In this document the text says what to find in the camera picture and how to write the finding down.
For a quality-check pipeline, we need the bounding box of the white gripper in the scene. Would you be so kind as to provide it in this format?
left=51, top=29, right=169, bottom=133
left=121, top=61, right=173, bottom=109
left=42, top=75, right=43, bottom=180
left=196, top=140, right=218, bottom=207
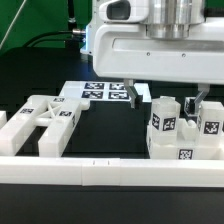
left=93, top=0, right=224, bottom=116

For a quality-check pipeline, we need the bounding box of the white chair seat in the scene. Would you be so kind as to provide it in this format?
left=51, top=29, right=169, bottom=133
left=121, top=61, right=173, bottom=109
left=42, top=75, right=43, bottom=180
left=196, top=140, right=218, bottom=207
left=147, top=119, right=224, bottom=160

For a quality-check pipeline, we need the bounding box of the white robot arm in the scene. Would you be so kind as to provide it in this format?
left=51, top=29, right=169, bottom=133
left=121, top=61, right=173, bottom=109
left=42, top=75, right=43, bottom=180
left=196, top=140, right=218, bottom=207
left=81, top=0, right=224, bottom=110

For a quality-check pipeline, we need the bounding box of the white tagged cube right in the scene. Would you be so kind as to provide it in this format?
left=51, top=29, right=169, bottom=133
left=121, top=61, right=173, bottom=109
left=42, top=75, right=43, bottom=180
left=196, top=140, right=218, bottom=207
left=184, top=97, right=195, bottom=116

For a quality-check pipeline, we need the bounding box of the thin grey rod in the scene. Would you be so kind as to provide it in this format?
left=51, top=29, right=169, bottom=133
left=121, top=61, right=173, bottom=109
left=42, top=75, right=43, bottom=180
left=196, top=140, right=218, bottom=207
left=0, top=0, right=27, bottom=51

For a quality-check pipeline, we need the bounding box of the white left block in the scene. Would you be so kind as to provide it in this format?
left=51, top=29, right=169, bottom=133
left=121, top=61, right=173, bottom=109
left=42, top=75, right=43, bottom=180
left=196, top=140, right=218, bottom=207
left=0, top=111, right=7, bottom=129

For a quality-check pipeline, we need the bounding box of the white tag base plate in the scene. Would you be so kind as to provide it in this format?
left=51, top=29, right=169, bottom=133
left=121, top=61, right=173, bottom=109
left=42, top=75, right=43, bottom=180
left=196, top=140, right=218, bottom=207
left=58, top=80, right=152, bottom=104

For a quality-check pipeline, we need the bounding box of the black cable with connector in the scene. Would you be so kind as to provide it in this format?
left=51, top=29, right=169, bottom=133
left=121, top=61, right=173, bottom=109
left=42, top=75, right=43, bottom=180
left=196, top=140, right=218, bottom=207
left=22, top=27, right=87, bottom=48

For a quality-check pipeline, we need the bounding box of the white chair back frame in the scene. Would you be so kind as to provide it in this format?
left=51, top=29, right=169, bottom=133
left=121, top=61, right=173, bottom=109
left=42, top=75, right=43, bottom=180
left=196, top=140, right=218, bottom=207
left=0, top=95, right=90, bottom=158

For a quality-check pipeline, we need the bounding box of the white front rail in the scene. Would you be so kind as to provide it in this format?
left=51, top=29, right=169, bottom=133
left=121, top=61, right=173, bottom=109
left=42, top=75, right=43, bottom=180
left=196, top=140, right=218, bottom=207
left=0, top=156, right=224, bottom=188

